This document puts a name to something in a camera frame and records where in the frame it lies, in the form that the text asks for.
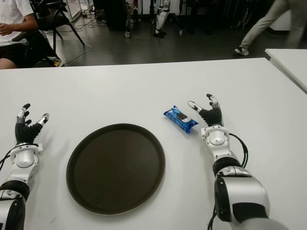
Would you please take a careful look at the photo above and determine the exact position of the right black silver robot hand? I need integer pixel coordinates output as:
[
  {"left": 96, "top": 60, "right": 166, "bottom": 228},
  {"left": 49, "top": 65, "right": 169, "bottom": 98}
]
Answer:
[{"left": 188, "top": 93, "right": 224, "bottom": 127}]

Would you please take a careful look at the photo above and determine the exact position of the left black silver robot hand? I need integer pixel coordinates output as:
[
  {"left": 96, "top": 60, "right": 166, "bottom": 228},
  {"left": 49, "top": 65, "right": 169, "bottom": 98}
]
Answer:
[{"left": 14, "top": 103, "right": 50, "bottom": 145}]

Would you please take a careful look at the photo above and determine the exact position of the blue Oreo cookie packet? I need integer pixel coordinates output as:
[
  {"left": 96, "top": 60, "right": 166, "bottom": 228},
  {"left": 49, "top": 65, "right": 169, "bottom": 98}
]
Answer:
[{"left": 163, "top": 104, "right": 200, "bottom": 135}]

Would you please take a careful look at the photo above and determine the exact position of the black office chair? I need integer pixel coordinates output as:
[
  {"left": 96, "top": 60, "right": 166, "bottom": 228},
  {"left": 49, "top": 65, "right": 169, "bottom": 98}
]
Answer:
[{"left": 12, "top": 30, "right": 63, "bottom": 68}]

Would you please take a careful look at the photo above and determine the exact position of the white side table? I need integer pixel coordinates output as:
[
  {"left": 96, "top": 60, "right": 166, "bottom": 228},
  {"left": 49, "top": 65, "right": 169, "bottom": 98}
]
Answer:
[{"left": 264, "top": 48, "right": 307, "bottom": 94}]

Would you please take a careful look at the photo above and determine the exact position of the round dark brown tray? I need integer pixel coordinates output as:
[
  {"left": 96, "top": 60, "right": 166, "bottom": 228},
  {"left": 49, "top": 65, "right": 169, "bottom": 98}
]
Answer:
[{"left": 66, "top": 123, "right": 166, "bottom": 215}]

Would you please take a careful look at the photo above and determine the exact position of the black folded chair stack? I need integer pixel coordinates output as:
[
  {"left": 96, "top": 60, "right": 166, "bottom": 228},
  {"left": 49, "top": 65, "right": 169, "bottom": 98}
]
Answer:
[{"left": 231, "top": 7, "right": 252, "bottom": 30}]

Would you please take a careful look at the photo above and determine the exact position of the walking person in beige trousers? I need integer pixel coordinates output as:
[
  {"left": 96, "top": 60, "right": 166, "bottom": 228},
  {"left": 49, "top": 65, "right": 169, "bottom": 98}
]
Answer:
[{"left": 234, "top": 0, "right": 299, "bottom": 56}]

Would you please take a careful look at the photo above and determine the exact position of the white humanoid robot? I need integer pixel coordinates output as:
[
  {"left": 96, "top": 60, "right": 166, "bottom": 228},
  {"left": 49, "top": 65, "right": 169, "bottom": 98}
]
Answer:
[{"left": 153, "top": 0, "right": 172, "bottom": 38}]

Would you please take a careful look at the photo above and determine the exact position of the black folding chair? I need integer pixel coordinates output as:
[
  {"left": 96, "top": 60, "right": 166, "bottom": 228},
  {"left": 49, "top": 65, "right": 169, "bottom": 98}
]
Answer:
[{"left": 31, "top": 0, "right": 86, "bottom": 52}]

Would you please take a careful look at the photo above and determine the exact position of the seated person in white shirt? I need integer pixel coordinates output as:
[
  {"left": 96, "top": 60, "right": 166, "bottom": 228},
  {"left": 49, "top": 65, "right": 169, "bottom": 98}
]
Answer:
[{"left": 0, "top": 0, "right": 39, "bottom": 69}]

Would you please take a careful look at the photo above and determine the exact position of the black wheeled robot gantry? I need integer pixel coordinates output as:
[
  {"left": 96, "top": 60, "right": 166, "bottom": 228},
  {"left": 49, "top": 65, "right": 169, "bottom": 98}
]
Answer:
[{"left": 123, "top": 0, "right": 186, "bottom": 38}]

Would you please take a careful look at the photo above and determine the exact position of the white display board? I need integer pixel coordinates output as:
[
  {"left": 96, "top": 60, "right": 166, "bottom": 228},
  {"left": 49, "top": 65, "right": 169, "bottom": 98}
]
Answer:
[{"left": 66, "top": 0, "right": 92, "bottom": 23}]

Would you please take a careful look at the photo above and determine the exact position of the black cabinet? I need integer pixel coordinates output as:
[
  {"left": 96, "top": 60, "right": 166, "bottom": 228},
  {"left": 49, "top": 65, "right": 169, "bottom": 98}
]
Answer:
[{"left": 105, "top": 0, "right": 128, "bottom": 31}]

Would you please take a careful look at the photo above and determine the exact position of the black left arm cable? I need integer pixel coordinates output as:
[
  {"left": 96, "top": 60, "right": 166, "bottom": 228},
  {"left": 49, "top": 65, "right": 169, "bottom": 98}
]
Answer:
[{"left": 0, "top": 143, "right": 18, "bottom": 171}]

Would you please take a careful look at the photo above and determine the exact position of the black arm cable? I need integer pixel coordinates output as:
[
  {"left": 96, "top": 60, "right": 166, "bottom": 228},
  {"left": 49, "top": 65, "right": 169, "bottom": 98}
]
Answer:
[
  {"left": 0, "top": 143, "right": 18, "bottom": 171},
  {"left": 229, "top": 133, "right": 249, "bottom": 168}
]

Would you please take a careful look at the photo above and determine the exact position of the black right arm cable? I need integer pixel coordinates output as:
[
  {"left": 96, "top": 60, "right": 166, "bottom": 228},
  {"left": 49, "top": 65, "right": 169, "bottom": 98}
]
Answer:
[{"left": 229, "top": 133, "right": 249, "bottom": 168}]

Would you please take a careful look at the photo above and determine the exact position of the white floor cable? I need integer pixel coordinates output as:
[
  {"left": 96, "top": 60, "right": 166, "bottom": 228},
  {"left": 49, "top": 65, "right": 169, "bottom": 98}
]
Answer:
[{"left": 61, "top": 23, "right": 94, "bottom": 67}]

